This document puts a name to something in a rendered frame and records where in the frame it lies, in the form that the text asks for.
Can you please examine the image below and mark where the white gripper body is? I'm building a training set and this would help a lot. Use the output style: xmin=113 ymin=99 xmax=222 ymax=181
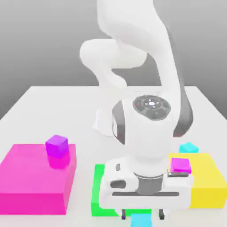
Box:
xmin=98 ymin=184 xmax=192 ymax=211

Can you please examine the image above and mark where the small cyan cube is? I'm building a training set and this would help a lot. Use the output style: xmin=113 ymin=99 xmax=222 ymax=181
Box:
xmin=130 ymin=213 xmax=153 ymax=227
xmin=178 ymin=141 xmax=200 ymax=154

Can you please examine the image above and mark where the small magenta cube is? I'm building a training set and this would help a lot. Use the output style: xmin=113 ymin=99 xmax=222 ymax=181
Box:
xmin=170 ymin=157 xmax=192 ymax=175

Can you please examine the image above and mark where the small purple cube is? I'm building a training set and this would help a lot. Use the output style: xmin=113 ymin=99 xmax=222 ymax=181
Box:
xmin=45 ymin=134 xmax=69 ymax=160

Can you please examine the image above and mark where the large green box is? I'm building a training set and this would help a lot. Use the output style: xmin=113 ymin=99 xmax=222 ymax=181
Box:
xmin=90 ymin=164 xmax=153 ymax=217

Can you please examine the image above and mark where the large yellow box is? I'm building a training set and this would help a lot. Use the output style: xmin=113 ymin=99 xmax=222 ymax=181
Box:
xmin=168 ymin=153 xmax=227 ymax=210

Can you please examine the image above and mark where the large pink box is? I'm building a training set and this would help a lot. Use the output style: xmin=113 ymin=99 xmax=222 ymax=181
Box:
xmin=0 ymin=143 xmax=77 ymax=215

